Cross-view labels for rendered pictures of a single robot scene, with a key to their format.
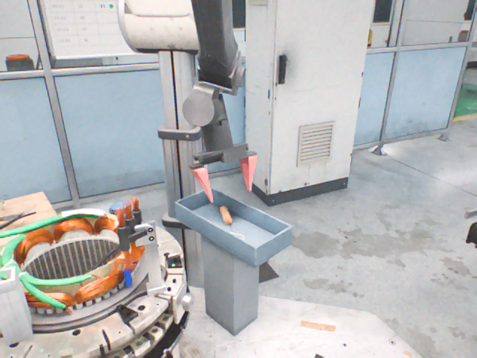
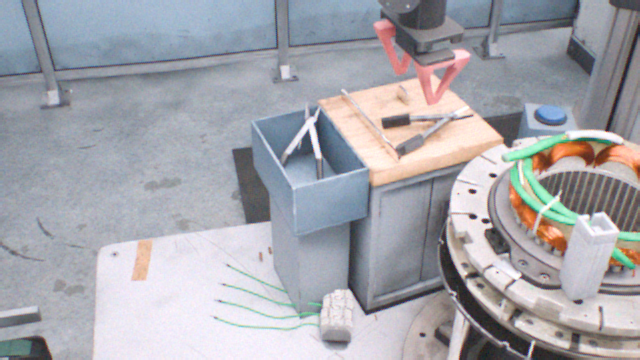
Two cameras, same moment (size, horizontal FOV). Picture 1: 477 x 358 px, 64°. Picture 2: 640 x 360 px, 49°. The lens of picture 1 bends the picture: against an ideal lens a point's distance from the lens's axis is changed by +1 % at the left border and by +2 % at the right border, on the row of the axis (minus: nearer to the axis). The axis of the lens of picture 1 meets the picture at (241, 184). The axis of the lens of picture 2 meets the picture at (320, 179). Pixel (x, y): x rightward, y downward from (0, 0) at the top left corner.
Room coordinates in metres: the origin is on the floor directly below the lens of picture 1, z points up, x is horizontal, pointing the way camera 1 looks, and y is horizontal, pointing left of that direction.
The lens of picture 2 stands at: (-0.19, 0.41, 1.62)
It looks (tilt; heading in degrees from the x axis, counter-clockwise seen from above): 39 degrees down; 14
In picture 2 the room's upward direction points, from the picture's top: straight up
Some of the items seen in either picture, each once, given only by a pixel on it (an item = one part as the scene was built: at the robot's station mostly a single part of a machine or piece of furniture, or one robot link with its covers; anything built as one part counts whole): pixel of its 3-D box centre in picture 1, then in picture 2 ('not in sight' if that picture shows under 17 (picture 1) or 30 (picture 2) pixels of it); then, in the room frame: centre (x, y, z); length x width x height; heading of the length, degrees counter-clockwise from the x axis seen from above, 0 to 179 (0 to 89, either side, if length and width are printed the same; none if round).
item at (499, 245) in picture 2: not in sight; (496, 239); (0.39, 0.35, 1.10); 0.03 x 0.01 x 0.01; 28
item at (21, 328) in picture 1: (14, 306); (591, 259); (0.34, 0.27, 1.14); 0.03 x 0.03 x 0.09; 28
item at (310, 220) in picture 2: not in sight; (308, 220); (0.56, 0.61, 0.92); 0.17 x 0.11 x 0.28; 37
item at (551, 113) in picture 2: (119, 206); (551, 113); (0.76, 0.28, 1.04); 0.04 x 0.04 x 0.01
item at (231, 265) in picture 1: (230, 268); not in sight; (0.69, 0.02, 0.92); 0.25 x 0.11 x 0.28; 45
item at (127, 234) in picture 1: (131, 229); not in sight; (0.40, 0.14, 1.21); 0.04 x 0.04 x 0.03; 28
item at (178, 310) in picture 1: (175, 300); not in sight; (0.42, 0.09, 1.07); 0.04 x 0.02 x 0.05; 166
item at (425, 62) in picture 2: not in sight; (430, 67); (0.59, 0.46, 1.19); 0.07 x 0.07 x 0.09; 37
